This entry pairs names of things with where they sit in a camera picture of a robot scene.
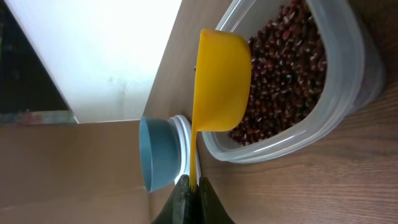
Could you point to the red beans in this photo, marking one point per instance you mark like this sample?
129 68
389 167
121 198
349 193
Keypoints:
288 72

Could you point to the clear plastic container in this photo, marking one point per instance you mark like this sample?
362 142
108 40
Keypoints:
355 77

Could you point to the yellow plastic measuring scoop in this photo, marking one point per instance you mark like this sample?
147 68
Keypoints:
221 89

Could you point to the teal plastic bowl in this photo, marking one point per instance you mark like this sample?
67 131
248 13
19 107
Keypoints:
159 151

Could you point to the white digital kitchen scale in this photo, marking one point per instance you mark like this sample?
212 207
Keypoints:
181 128

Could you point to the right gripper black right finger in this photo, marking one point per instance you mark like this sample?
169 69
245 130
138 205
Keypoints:
212 210

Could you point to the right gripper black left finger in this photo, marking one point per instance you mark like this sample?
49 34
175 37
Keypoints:
178 207

